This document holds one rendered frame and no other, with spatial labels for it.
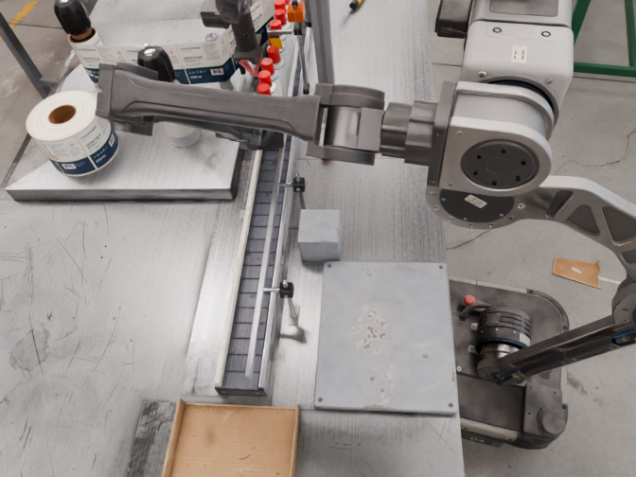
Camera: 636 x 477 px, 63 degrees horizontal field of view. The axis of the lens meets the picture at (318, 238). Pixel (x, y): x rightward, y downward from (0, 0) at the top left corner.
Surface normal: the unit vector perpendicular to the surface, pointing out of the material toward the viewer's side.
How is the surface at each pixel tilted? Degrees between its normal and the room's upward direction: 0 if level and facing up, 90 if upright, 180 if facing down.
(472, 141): 90
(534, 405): 0
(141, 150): 0
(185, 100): 40
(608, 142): 0
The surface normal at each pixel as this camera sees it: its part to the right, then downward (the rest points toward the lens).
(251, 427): -0.09, -0.56
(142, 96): -0.14, 0.11
